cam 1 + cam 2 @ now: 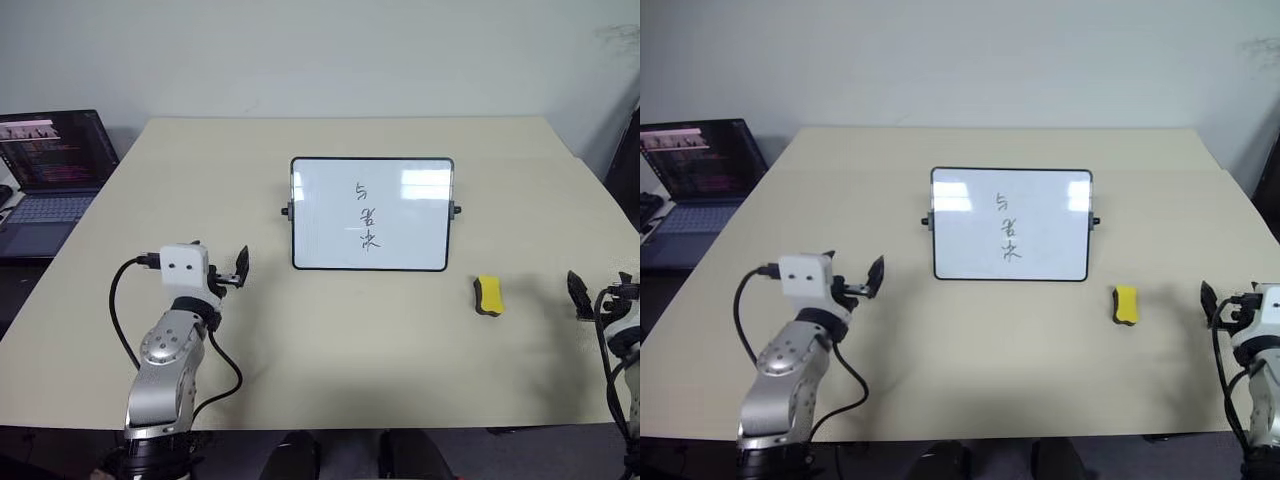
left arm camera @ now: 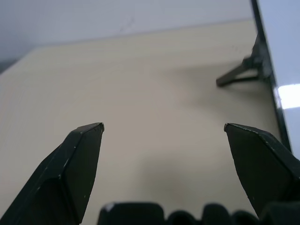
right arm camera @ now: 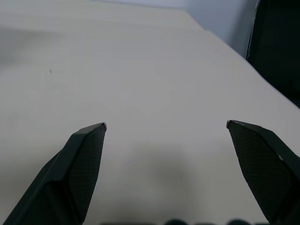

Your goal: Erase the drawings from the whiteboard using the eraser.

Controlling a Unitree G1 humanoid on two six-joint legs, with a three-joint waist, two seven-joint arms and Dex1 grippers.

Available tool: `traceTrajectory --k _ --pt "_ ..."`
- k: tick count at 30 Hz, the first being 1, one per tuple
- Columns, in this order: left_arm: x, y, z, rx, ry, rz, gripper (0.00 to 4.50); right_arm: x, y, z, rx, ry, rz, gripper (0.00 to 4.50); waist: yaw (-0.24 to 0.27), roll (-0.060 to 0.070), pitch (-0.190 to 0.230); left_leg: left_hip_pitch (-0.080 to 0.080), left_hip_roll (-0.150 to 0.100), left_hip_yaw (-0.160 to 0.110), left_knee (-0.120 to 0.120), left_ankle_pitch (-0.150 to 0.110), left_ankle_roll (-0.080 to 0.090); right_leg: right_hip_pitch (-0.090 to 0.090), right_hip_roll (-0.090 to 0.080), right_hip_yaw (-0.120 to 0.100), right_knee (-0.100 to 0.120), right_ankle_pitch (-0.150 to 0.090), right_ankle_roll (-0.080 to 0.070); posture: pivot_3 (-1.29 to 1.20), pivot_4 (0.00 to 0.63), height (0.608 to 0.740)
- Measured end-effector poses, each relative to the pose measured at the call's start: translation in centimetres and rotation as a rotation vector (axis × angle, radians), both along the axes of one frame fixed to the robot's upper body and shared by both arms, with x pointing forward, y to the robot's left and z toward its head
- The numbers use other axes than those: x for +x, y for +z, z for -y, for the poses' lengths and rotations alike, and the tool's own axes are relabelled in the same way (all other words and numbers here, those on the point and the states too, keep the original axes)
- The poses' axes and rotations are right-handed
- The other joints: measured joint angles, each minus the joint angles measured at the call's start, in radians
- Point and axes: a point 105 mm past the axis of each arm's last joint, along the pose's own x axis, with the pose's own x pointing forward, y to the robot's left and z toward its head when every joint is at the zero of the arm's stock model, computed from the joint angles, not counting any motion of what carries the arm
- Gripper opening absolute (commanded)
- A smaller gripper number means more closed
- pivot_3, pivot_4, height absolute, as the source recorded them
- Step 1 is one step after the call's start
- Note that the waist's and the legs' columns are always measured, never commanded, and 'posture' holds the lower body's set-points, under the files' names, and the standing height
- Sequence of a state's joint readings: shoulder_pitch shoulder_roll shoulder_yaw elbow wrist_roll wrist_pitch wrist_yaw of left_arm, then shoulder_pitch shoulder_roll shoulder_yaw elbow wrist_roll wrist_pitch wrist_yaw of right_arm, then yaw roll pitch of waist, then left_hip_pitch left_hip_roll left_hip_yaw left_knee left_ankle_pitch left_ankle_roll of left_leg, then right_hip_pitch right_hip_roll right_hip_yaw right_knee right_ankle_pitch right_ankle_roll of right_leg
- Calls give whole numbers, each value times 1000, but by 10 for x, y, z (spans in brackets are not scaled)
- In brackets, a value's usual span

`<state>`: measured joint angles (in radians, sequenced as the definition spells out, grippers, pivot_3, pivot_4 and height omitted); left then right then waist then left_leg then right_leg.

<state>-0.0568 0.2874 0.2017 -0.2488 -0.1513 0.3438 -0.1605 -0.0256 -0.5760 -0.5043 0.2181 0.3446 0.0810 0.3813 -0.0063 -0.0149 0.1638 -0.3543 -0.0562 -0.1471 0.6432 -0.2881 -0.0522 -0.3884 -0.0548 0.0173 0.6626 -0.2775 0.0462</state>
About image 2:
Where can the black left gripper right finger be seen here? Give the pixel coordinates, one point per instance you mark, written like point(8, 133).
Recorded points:
point(260, 168)

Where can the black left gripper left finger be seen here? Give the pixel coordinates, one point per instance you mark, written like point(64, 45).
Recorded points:
point(70, 175)

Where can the black-framed whiteboard with stand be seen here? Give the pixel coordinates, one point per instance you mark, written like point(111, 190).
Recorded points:
point(281, 47)

